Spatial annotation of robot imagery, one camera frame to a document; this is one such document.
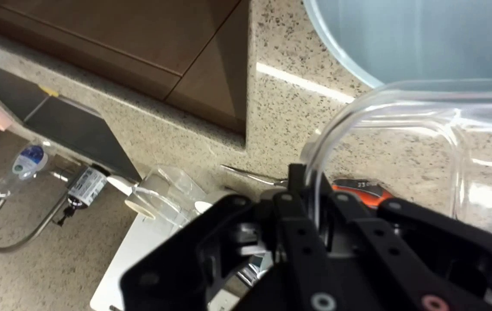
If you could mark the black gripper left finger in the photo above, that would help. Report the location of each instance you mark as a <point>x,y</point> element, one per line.
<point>246,260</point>

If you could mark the clear plastic lunch box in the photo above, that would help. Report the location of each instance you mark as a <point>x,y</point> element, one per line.
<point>407,97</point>

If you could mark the metal spoon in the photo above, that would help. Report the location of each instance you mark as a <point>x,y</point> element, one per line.
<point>251,175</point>

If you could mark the brown lower cabinet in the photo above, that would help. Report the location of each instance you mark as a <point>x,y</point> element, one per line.
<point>113,35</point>

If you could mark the clear measuring cup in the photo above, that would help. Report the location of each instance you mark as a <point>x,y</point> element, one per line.
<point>177,193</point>

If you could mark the small light blue bowl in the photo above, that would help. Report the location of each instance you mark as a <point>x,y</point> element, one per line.
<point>419,35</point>

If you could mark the steel sink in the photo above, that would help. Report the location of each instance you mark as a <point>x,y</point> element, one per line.
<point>79,132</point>

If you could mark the clear bottle blue label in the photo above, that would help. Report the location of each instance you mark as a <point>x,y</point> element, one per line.
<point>30,158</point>

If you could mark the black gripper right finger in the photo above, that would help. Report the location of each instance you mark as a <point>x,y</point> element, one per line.
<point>429,265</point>

